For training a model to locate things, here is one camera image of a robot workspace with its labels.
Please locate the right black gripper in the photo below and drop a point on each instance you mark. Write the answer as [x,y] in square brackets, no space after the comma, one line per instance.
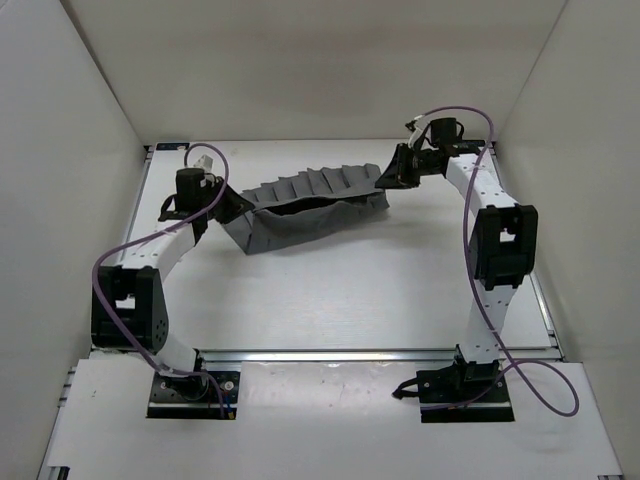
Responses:
[398,176]

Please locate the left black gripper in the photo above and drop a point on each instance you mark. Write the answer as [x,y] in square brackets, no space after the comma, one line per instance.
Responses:
[237,205]

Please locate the grey pleated skirt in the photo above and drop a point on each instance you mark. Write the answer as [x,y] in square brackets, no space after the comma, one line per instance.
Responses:
[306,207]

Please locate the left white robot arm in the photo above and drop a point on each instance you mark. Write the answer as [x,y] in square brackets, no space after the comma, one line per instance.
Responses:
[129,311]

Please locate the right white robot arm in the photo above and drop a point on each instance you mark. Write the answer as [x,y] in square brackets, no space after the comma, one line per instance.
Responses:
[499,236]

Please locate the left blue corner label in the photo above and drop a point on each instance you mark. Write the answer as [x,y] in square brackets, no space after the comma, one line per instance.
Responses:
[172,146]

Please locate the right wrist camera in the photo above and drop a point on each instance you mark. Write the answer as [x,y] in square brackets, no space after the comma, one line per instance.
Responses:
[418,128]

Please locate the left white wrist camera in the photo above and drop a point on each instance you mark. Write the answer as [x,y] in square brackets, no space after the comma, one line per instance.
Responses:
[204,163]

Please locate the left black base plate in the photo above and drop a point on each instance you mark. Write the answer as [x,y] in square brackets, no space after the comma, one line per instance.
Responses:
[194,398]

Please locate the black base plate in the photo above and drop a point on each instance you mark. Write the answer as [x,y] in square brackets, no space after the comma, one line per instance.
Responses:
[194,398]
[460,393]

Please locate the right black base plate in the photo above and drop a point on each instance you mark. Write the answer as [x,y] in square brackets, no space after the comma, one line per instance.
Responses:
[460,393]

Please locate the aluminium front rail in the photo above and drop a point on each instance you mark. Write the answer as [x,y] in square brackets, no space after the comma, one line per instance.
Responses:
[327,355]

